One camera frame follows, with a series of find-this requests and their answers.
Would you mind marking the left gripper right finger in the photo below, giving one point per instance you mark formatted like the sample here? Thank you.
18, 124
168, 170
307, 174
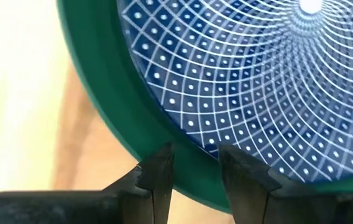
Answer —
245, 193

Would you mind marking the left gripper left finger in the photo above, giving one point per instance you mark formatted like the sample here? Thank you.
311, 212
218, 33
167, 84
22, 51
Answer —
158, 186

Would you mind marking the blue white grid plate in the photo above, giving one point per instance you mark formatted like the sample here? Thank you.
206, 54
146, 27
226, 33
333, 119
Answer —
241, 77

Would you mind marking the green plate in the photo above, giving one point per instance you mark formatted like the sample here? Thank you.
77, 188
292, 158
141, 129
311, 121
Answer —
108, 77

